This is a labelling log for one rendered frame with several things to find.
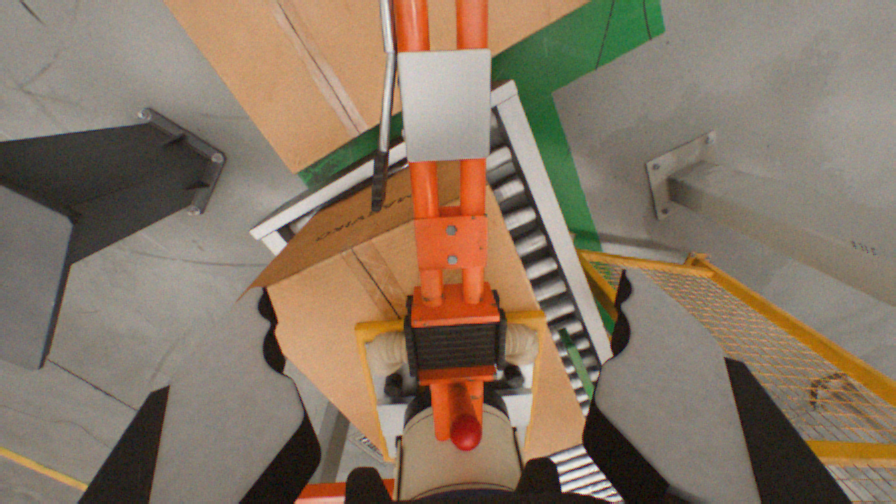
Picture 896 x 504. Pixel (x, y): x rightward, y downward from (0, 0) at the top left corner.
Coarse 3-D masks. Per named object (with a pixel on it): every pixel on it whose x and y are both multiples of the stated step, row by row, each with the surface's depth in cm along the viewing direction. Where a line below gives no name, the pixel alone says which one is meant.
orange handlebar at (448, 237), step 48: (480, 0) 20; (480, 48) 21; (432, 192) 25; (480, 192) 25; (432, 240) 26; (480, 240) 27; (432, 288) 29; (480, 288) 30; (480, 384) 36; (384, 480) 46
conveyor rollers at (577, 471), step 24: (504, 144) 77; (504, 192) 81; (504, 216) 87; (528, 216) 84; (528, 240) 89; (528, 264) 94; (552, 264) 92; (552, 288) 96; (552, 312) 101; (552, 336) 105; (576, 336) 110; (576, 384) 117; (552, 456) 141; (576, 456) 139; (576, 480) 152; (600, 480) 149
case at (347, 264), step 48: (336, 240) 48; (384, 240) 42; (288, 288) 44; (336, 288) 45; (384, 288) 45; (528, 288) 47; (288, 336) 48; (336, 336) 49; (336, 384) 54; (576, 432) 64
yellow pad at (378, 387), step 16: (384, 320) 48; (400, 320) 47; (368, 336) 47; (368, 368) 50; (400, 368) 49; (368, 384) 51; (384, 384) 51; (400, 384) 48; (416, 384) 51; (384, 448) 59
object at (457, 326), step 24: (456, 288) 33; (408, 312) 32; (432, 312) 29; (456, 312) 29; (480, 312) 29; (504, 312) 30; (408, 336) 30; (432, 336) 31; (456, 336) 31; (480, 336) 31; (504, 336) 30; (408, 360) 31; (432, 360) 32; (456, 360) 32; (480, 360) 33; (504, 360) 32; (432, 384) 32
